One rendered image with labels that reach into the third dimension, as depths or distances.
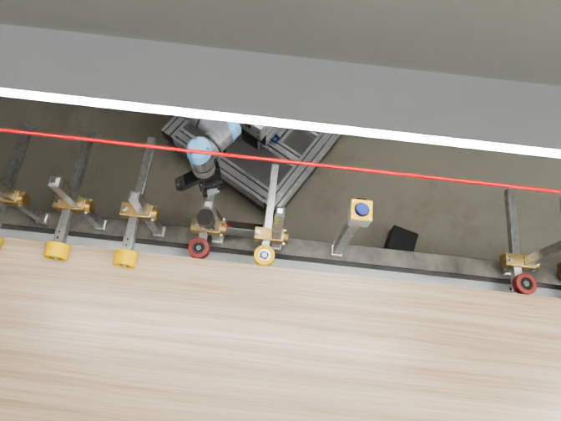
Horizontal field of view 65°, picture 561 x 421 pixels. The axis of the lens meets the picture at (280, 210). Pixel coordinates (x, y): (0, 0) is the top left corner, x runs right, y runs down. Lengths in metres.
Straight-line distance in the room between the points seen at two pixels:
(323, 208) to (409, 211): 0.53
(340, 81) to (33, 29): 0.14
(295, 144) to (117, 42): 2.46
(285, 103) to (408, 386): 1.54
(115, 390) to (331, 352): 0.75
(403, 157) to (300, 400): 1.83
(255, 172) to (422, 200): 1.06
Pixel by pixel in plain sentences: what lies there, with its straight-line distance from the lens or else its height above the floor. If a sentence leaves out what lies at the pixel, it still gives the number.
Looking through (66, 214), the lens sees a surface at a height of 0.96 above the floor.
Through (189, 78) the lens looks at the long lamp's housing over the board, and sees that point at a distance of 0.23.
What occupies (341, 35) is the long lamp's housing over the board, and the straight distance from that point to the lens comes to 0.22.
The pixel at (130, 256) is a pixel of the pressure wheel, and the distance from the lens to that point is 1.69.
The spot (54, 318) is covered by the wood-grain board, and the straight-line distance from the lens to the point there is 1.81.
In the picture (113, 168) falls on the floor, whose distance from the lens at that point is 2.96.
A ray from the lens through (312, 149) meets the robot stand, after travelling 2.64.
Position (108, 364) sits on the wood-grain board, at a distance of 1.72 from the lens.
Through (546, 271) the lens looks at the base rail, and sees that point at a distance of 2.25.
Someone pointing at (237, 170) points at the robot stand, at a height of 0.21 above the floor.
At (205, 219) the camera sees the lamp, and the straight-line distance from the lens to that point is 1.52.
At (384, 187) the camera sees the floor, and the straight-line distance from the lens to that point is 2.87.
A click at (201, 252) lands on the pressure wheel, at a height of 0.90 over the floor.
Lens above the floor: 2.54
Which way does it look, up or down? 70 degrees down
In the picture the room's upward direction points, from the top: 7 degrees clockwise
